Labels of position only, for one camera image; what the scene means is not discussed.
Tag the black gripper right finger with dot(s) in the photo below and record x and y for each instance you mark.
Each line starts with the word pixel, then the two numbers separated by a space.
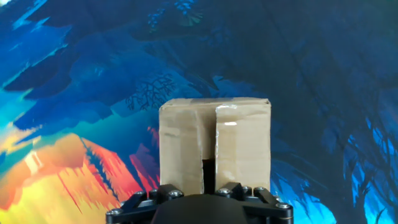
pixel 270 213

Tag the colourful landscape print cloth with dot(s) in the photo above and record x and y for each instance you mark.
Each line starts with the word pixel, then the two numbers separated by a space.
pixel 93 93

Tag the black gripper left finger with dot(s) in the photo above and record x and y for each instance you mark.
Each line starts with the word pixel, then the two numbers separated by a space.
pixel 133 213

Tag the small brown cardboard box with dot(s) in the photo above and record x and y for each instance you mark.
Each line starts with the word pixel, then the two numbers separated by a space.
pixel 242 140

